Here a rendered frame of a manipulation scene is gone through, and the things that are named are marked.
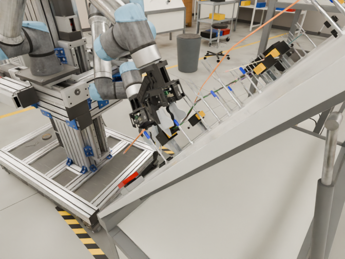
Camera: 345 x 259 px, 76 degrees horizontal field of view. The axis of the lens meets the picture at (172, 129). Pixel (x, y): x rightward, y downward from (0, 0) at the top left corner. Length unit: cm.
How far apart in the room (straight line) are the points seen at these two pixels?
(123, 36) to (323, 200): 55
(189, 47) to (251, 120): 395
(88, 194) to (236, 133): 168
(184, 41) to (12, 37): 328
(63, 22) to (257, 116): 133
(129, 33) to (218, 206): 72
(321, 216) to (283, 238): 53
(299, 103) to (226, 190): 86
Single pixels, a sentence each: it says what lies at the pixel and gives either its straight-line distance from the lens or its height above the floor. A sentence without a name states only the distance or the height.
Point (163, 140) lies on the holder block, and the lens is 70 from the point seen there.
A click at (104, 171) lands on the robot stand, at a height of 21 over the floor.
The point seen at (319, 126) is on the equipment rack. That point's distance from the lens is 159.
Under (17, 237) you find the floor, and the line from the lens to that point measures 211.
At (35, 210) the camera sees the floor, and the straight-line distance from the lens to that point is 220.
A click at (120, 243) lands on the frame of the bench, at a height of 80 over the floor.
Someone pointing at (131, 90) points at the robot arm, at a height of 122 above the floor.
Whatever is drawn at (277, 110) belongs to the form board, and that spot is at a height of 149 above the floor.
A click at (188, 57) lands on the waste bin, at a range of 420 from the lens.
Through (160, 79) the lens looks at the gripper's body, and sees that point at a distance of 59.
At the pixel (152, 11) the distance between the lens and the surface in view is 547.
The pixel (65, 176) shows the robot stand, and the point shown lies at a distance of 204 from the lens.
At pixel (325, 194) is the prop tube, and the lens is 42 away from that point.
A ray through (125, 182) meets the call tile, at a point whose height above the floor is 113.
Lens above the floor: 158
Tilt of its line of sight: 36 degrees down
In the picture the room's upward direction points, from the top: straight up
